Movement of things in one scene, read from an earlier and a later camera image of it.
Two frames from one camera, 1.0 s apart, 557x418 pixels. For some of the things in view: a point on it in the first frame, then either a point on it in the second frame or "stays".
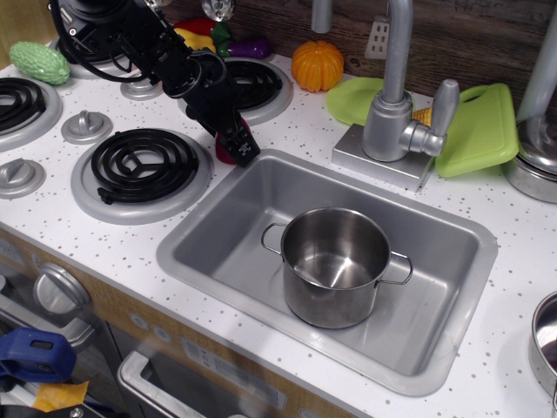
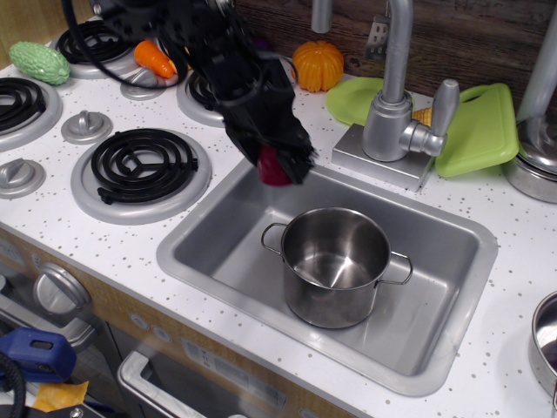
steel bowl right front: (542, 348) stays
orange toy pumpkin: (318, 65) stays
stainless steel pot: (333, 259) stays
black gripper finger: (240, 144) -> (297, 160)
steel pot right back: (533, 173) stays
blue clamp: (30, 354) stays
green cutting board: (482, 130) stays
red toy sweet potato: (222, 151) -> (269, 167)
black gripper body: (201, 80) -> (253, 92)
